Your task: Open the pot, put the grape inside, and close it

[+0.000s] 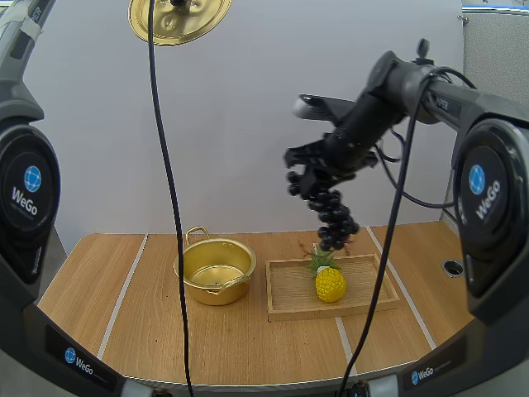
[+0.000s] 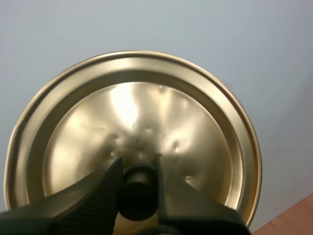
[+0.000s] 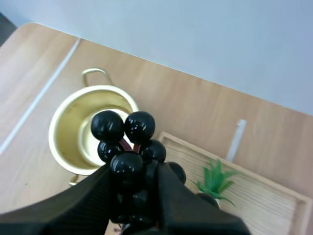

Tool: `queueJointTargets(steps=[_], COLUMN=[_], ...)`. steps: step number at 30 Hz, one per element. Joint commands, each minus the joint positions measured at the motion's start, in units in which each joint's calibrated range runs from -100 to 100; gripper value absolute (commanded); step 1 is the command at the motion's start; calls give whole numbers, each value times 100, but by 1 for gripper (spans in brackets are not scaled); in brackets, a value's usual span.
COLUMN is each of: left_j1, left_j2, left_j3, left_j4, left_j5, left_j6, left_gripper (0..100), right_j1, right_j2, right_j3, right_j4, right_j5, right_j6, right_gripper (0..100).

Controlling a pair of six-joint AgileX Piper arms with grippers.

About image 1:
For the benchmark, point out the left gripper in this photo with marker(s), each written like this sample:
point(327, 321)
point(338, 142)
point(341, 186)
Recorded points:
point(179, 2)

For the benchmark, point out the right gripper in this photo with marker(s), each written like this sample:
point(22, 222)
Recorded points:
point(355, 136)

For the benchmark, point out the gold pot lid black knob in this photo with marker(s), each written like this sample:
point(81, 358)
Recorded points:
point(186, 25)

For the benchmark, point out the bunch of dark toy grapes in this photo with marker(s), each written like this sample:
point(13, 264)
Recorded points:
point(335, 223)

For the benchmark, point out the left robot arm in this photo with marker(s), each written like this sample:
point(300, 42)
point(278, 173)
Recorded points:
point(29, 194)

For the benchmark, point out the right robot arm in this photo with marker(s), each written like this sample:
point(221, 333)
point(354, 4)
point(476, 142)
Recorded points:
point(492, 190)

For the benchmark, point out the yellow toy pineapple green crown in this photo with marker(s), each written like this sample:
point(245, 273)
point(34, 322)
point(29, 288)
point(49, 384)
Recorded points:
point(330, 285)

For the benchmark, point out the shallow wooden tray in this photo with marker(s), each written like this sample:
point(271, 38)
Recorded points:
point(289, 297)

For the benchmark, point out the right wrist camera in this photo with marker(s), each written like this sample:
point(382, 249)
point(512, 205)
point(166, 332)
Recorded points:
point(318, 106)

